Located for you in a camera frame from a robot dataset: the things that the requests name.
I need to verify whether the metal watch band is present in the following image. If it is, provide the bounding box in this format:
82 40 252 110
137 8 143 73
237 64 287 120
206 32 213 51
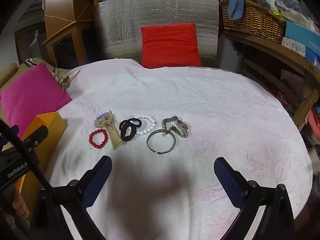
162 115 189 138

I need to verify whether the white embossed blanket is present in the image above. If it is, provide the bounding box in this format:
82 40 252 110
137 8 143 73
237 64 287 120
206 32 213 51
45 59 314 240

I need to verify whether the orange cardboard box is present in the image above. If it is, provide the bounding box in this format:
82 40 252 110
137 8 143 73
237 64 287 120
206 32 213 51
14 112 68 220

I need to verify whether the beige rolled mat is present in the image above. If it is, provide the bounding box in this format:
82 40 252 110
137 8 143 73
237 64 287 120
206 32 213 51
0 64 18 88

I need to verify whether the wooden table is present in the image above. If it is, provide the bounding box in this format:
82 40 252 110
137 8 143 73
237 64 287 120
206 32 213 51
224 30 320 130

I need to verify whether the blue cloth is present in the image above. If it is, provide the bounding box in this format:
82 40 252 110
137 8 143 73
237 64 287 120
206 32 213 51
227 0 253 20

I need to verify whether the red bead bracelet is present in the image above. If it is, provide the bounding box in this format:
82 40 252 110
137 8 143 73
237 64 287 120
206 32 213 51
89 129 109 150

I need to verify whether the wooden cabinet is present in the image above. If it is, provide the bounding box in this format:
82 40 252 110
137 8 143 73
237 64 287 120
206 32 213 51
42 0 103 65

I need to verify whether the dark wicker crate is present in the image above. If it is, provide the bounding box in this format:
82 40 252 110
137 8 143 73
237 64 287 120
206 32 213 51
15 22 45 65

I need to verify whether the white bead bracelet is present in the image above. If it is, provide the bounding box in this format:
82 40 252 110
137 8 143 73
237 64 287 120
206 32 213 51
135 115 157 135

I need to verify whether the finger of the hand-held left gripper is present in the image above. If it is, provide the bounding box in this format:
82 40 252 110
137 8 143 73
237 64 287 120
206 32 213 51
21 125 48 150

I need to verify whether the black hair tie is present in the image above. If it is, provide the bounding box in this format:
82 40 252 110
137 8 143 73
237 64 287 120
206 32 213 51
125 117 142 130
119 120 137 142

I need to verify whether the blue cardboard box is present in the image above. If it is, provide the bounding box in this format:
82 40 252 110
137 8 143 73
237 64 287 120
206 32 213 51
282 21 320 68

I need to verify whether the red pillow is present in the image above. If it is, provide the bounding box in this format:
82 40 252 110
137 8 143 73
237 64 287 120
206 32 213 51
141 23 202 68

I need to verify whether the silver foil insulation mat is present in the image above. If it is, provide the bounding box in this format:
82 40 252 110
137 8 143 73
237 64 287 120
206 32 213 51
96 0 220 68

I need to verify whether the pile of plastic bags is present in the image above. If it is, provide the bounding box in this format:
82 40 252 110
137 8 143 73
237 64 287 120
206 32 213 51
255 0 320 34

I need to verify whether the beige hair claw clip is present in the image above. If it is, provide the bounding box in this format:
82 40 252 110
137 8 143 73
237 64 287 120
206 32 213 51
94 110 125 150

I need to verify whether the black cable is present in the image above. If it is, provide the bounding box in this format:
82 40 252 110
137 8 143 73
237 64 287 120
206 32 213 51
0 119 54 193

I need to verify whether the pink pillow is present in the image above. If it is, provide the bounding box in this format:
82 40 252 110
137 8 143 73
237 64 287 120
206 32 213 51
0 63 73 138

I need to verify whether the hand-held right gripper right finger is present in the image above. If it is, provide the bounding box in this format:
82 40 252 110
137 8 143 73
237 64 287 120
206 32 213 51
214 157 295 240

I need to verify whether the open metal bangle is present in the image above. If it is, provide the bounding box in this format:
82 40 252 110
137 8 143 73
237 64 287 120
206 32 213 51
147 128 175 154

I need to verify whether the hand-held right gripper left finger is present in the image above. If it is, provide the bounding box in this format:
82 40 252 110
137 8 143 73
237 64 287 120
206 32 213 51
30 156 113 240

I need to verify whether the person's left hand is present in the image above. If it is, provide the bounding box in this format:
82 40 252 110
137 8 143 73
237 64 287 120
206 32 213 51
9 186 30 220

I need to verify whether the brown wicker basket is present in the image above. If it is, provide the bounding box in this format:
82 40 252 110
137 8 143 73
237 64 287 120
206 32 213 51
219 0 287 44

